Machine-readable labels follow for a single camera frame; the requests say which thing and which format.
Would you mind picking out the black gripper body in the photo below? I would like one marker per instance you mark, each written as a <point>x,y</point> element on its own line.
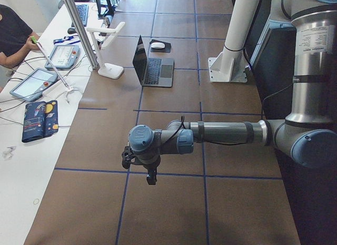
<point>152,170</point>

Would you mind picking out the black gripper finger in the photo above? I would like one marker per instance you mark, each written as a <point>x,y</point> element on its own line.
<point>149,180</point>
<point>154,174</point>

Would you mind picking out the grey laptop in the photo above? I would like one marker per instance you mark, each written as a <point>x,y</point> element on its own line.
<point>152,72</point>

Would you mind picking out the black mouse pad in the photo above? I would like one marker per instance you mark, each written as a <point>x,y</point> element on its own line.
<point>166,50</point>

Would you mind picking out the white computer mouse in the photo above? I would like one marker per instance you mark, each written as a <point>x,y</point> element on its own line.
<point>158,45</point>

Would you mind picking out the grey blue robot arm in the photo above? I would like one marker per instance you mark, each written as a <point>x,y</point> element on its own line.
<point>305,134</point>

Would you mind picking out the black desk mouse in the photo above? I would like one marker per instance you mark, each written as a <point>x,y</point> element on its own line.
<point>71,30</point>

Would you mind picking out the reacher grabber stick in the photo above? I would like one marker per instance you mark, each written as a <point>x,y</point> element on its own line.
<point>68,88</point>

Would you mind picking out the dark space pattern pouch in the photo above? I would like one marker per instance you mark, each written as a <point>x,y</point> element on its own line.
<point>40,120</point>

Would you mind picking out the blue teach pendant far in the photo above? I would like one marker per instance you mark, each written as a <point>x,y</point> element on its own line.
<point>64,57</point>

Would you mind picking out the blue teach pendant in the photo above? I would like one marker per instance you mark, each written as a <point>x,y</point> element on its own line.
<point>64,57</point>
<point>32,87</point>

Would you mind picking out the blue teach pendant near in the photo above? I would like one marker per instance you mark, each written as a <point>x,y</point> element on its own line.
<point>32,87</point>

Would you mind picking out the black monitor stand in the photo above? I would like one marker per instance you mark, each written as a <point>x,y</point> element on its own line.
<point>104,8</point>

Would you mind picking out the black keyboard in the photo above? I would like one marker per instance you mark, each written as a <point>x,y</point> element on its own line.
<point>83,10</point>

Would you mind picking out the person in black shirt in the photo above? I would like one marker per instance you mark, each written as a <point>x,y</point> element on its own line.
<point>16,38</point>

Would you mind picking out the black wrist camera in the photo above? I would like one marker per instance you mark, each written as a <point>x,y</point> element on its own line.
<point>127,157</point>

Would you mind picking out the white mounting post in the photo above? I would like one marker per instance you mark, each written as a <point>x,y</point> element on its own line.
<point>229,65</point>

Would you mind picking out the aluminium frame post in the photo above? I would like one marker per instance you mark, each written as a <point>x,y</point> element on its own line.
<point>73,12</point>

